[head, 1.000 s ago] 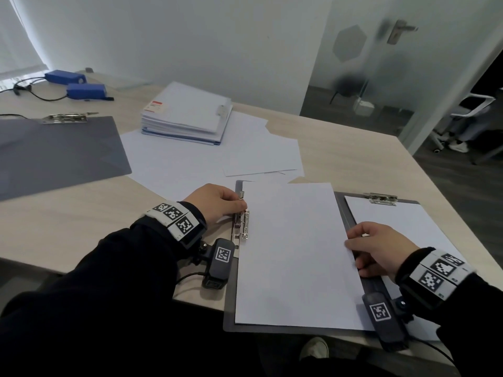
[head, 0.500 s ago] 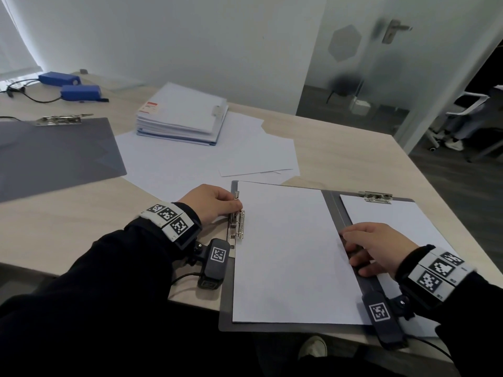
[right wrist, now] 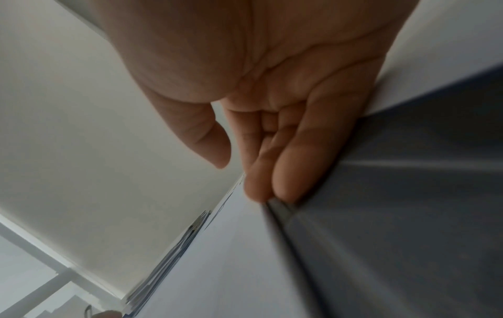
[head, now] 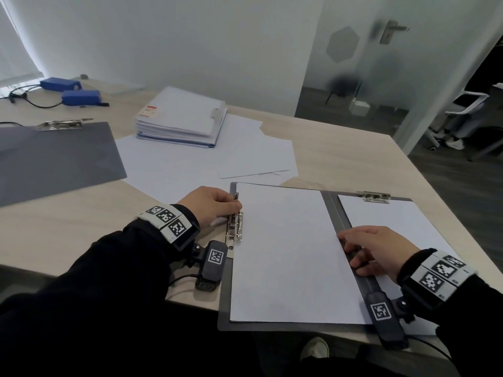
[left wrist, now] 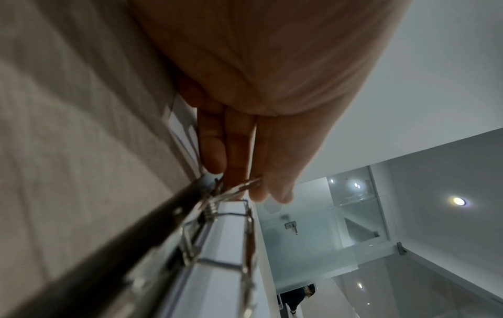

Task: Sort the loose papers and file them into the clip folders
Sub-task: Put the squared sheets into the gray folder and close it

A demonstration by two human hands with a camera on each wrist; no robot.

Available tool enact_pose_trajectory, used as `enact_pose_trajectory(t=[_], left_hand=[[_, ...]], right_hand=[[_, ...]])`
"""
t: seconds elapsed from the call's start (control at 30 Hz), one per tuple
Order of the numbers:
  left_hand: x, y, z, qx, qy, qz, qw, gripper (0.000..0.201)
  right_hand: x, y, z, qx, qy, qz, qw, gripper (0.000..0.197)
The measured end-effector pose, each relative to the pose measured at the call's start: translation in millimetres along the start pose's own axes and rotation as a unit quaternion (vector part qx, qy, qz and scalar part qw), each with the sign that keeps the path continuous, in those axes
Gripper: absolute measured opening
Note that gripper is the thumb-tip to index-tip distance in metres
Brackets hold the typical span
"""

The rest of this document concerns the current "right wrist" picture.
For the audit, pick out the grey clip folder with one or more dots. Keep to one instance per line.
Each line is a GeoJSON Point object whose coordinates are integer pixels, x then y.
{"type": "Point", "coordinates": [393, 217]}

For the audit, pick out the person's right hand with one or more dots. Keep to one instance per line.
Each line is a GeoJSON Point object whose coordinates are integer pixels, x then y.
{"type": "Point", "coordinates": [255, 62]}

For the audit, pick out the person's left hand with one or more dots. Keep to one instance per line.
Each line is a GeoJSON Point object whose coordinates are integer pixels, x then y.
{"type": "Point", "coordinates": [108, 315]}

